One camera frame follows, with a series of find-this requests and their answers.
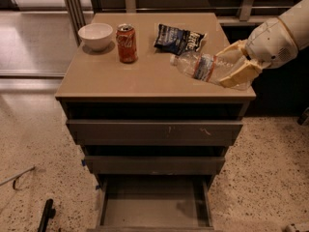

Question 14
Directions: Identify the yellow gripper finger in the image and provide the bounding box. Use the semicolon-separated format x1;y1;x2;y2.
219;59;262;88
216;40;248;60

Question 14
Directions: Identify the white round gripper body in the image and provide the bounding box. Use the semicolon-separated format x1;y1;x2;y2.
245;17;298;69

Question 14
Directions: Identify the clear plastic water bottle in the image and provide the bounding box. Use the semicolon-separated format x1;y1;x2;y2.
170;51;252;90

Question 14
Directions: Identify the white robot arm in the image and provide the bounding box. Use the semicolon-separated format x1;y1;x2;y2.
217;0;309;87

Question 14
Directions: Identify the brown drawer cabinet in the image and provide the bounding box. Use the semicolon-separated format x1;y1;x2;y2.
54;12;258;232

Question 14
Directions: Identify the grey top drawer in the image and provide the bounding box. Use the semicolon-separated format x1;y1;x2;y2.
67;119;242;146

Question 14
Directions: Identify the open grey bottom drawer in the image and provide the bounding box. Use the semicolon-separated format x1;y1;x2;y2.
87;175;221;232

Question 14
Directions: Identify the grey middle drawer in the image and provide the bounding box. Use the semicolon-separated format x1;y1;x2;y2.
85;156;225;175

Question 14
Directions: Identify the dark blue chip bag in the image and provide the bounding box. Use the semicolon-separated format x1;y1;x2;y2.
154;24;206;56

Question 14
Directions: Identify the orange soda can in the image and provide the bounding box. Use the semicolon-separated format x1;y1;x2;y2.
116;23;137;63

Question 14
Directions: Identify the white ceramic bowl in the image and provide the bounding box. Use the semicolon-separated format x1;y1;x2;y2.
78;23;113;51

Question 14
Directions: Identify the grey metal window frame post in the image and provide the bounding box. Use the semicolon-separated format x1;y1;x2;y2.
64;0;86;45

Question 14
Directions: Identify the black handle on floor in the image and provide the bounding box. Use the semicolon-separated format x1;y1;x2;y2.
37;199;56;232

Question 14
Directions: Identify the grey cable on floor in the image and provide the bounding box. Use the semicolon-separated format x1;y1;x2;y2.
0;165;37;191

